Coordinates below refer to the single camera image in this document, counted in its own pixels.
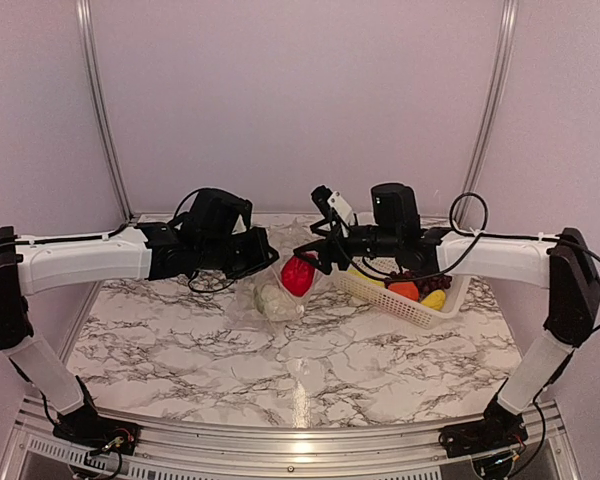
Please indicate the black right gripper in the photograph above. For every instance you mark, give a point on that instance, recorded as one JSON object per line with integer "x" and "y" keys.
{"x": 324, "y": 252}

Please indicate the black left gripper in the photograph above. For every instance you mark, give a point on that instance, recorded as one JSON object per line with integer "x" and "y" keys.
{"x": 262, "y": 254}

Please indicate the red bell pepper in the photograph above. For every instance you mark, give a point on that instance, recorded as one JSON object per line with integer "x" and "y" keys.
{"x": 297, "y": 276}

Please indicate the clear zip top bag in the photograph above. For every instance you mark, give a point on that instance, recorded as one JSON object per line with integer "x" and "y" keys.
{"x": 285, "y": 232}

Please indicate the white green cabbage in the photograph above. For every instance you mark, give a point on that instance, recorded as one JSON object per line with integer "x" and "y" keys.
{"x": 276, "y": 305}

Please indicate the orange tangerine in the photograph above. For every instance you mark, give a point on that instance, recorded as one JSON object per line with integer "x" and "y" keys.
{"x": 405, "y": 289}

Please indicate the yellow lemon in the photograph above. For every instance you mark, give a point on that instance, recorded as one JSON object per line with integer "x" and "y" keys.
{"x": 435, "y": 300}

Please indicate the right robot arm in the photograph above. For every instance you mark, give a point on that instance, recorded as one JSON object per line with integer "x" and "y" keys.
{"x": 562, "y": 264}

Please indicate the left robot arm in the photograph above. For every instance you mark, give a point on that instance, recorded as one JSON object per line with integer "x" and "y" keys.
{"x": 30, "y": 265}

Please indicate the yellow banana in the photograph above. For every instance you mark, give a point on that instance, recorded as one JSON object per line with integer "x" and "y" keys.
{"x": 355, "y": 273}

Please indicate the white plastic basket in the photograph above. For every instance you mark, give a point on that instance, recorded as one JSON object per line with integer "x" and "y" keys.
{"x": 402, "y": 307}

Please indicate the purple grape bunch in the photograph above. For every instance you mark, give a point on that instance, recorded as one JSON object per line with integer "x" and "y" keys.
{"x": 424, "y": 286}

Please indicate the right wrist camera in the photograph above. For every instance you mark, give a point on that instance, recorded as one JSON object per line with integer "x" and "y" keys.
{"x": 332, "y": 205}

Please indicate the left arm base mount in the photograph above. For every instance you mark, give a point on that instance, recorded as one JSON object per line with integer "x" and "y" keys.
{"x": 106, "y": 436}

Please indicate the left aluminium frame post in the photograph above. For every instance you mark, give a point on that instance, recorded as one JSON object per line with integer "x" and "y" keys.
{"x": 97, "y": 94}

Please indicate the aluminium frame post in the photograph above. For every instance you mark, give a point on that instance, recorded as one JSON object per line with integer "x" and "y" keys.
{"x": 495, "y": 93}
{"x": 97, "y": 94}

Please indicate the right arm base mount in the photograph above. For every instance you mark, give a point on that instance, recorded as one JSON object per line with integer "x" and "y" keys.
{"x": 480, "y": 436}

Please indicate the right aluminium frame post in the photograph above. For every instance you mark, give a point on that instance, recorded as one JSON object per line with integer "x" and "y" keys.
{"x": 495, "y": 93}

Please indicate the front aluminium rail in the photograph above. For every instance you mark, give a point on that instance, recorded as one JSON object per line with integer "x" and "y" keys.
{"x": 170, "y": 449}

